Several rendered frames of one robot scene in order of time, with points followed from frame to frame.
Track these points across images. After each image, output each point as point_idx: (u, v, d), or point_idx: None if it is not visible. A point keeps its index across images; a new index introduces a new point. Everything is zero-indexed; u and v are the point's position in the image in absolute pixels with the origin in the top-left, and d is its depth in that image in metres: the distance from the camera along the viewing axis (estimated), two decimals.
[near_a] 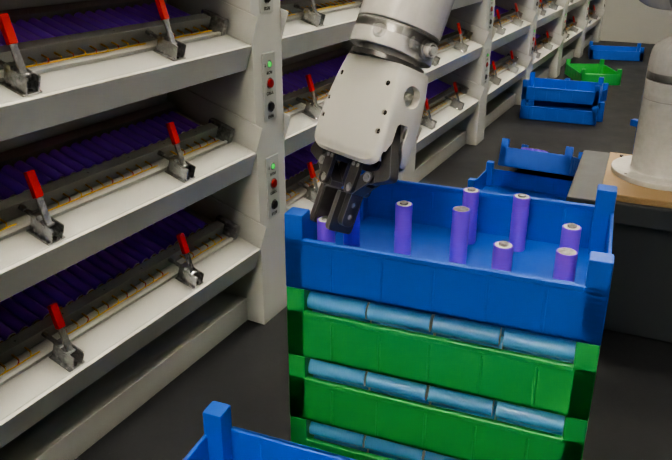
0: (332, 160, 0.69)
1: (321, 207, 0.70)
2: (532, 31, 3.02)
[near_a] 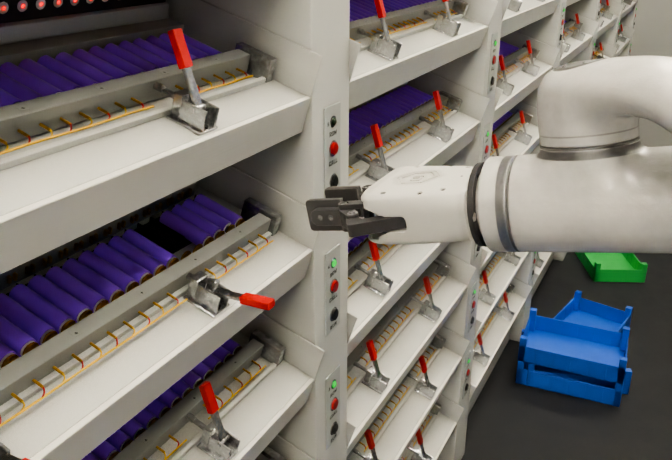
0: None
1: (327, 223, 0.69)
2: (533, 253, 2.26)
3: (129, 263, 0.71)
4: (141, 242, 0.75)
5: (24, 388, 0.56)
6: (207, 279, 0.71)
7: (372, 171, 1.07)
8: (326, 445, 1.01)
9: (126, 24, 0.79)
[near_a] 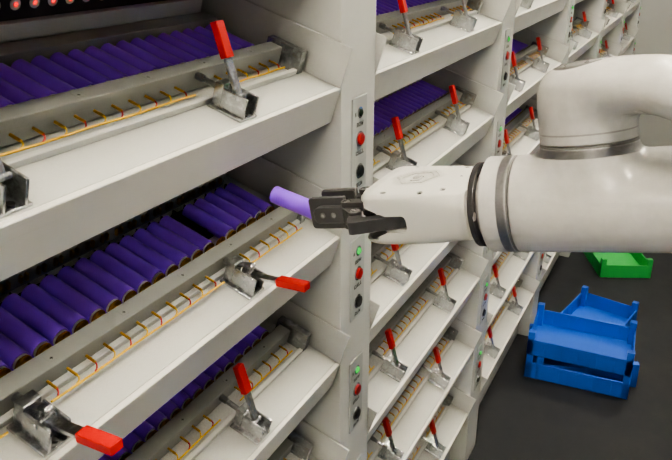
0: None
1: (330, 221, 0.70)
2: None
3: (168, 247, 0.74)
4: (178, 228, 0.77)
5: (77, 363, 0.59)
6: (243, 263, 0.74)
7: (392, 163, 1.10)
8: (349, 429, 1.03)
9: (161, 17, 0.82)
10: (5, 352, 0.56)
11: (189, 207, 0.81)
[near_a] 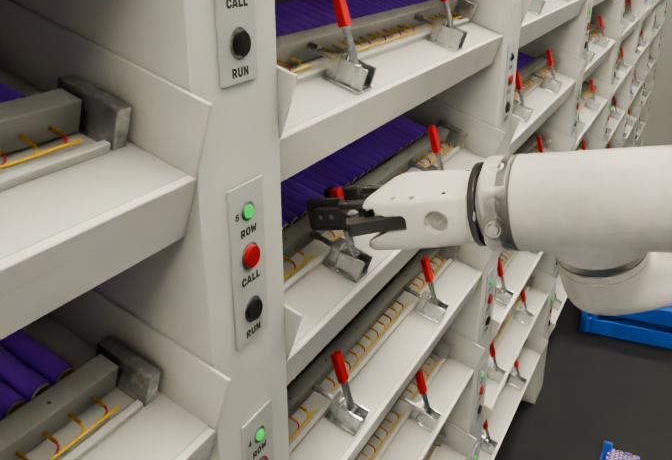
0: (379, 188, 0.69)
1: None
2: None
3: (369, 152, 0.93)
4: (370, 140, 0.96)
5: None
6: (427, 170, 0.93)
7: (512, 110, 1.28)
8: (482, 333, 1.22)
9: None
10: (294, 208, 0.75)
11: None
